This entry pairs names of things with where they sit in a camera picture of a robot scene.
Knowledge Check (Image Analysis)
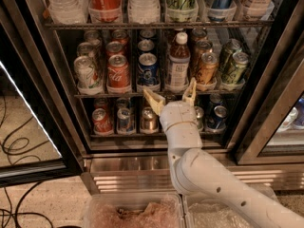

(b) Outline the clear plastic bin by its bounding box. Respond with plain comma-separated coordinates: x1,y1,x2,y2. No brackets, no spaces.
182,183,279,228
83,191,185,228

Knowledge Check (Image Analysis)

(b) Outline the clear water bottle centre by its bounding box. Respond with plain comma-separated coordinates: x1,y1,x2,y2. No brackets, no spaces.
127,0,161,24

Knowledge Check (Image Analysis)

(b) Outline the green can rear right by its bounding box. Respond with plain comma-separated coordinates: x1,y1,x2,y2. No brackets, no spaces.
218,38,242,73

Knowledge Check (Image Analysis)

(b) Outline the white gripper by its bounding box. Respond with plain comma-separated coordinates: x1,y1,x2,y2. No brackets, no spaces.
142,78,198,133

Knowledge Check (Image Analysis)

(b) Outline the white diet cola can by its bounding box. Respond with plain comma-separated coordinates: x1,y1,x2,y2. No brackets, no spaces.
74,56,100,89

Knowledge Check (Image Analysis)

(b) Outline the blue white can lower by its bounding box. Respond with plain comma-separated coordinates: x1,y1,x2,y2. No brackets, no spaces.
117,107,134,133

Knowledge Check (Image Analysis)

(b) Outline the left clear plastic bin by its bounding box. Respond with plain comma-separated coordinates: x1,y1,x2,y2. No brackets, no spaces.
83,191,185,228

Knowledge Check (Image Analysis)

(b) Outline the red cola can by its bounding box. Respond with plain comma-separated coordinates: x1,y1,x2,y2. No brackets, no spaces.
105,41,126,59
92,108,113,134
107,54,130,88

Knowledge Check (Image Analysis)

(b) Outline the blue pepsi can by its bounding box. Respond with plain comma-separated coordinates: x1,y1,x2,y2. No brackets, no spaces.
138,53,159,86
137,40,155,55

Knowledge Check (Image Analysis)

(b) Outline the clear water bottle left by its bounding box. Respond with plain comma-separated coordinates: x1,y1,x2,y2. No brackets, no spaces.
48,0,89,25

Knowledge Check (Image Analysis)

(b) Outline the orange gold can front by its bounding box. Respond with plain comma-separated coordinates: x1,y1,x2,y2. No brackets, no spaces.
195,52,219,85

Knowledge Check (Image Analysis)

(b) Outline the blue can lower right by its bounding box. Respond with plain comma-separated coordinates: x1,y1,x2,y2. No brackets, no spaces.
207,105,228,129

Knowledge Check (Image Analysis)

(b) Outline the green can front right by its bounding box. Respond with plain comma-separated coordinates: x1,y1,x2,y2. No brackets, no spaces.
221,51,249,85

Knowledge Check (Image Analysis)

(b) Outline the green can lower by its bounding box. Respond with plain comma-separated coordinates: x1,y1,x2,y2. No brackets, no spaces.
195,106,204,131

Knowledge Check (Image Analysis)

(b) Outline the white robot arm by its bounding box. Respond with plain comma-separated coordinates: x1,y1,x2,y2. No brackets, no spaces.
142,80,304,228

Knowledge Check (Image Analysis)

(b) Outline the blue pepsi can front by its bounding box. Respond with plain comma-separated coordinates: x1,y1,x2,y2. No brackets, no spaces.
138,53,159,86

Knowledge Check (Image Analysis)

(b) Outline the open glass fridge door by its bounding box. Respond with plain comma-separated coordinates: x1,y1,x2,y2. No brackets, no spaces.
0,0,83,187

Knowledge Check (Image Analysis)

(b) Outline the orange gold can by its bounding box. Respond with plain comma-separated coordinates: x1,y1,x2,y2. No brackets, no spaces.
195,52,219,85
192,39,213,67

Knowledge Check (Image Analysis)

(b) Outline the right clear plastic bin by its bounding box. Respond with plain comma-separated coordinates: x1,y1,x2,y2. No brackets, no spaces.
182,183,279,228

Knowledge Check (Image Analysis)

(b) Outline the bronze can lower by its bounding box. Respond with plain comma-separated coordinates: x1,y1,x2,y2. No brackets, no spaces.
141,107,158,132

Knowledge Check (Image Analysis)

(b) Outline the red cola can front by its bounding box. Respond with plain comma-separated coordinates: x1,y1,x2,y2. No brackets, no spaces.
107,54,130,88

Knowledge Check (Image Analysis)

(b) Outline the tea bottle white cap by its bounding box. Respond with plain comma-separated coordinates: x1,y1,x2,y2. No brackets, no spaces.
165,31,192,92

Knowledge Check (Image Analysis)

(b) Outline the clear water bottle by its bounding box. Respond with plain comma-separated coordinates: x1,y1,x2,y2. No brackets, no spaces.
48,0,89,25
127,0,161,24

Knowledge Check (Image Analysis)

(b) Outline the black floor cable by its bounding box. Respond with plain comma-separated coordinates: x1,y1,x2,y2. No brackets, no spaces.
0,95,55,228

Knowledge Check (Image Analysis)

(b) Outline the red cola can lower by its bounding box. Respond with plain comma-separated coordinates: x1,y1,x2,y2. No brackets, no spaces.
92,108,113,134

